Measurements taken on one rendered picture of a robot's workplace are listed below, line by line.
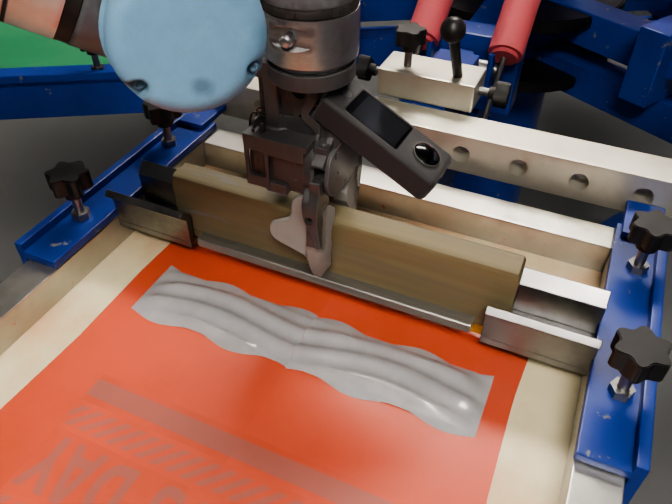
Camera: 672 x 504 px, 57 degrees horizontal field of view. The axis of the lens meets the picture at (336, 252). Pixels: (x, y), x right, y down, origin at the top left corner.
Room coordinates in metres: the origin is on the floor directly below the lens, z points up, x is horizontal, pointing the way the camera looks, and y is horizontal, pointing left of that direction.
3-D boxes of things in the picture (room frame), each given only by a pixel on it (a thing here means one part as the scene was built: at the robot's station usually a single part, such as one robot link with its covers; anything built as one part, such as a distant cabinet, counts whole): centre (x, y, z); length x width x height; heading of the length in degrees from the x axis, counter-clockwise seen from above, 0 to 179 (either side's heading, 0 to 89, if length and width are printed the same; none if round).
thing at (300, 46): (0.47, 0.02, 1.23); 0.08 x 0.08 x 0.05
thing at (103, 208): (0.60, 0.24, 0.98); 0.30 x 0.05 x 0.07; 156
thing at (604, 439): (0.37, -0.26, 0.98); 0.30 x 0.05 x 0.07; 156
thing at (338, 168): (0.47, 0.03, 1.15); 0.09 x 0.08 x 0.12; 66
